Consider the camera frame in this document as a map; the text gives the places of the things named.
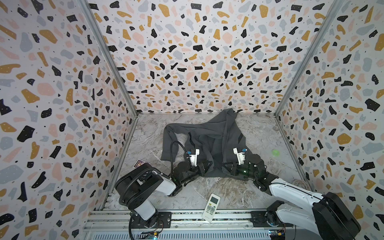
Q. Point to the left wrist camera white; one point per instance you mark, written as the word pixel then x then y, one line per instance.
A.
pixel 192 156

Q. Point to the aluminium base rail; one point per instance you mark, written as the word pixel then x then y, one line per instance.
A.
pixel 180 220

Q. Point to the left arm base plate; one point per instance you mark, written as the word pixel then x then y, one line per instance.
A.
pixel 160 220

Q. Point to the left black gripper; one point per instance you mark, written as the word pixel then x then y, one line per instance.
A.
pixel 200 171

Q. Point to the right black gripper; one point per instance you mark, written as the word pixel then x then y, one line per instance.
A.
pixel 233 169

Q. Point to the small colourful card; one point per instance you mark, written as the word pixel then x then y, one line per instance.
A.
pixel 138 163

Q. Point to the white perforated vent strip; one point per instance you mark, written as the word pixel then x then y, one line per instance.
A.
pixel 206 235

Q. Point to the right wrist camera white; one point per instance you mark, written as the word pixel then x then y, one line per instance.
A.
pixel 240 154

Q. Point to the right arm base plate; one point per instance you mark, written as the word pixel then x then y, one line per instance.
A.
pixel 266 219

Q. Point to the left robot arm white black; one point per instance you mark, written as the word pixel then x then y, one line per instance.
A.
pixel 137 186

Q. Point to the white remote control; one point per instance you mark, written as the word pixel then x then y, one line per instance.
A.
pixel 211 207

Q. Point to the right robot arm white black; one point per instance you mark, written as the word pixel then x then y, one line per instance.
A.
pixel 323 214

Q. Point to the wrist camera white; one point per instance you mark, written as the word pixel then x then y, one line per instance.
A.
pixel 240 154
pixel 192 156

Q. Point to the dark grey zip jacket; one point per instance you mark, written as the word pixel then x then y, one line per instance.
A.
pixel 215 139

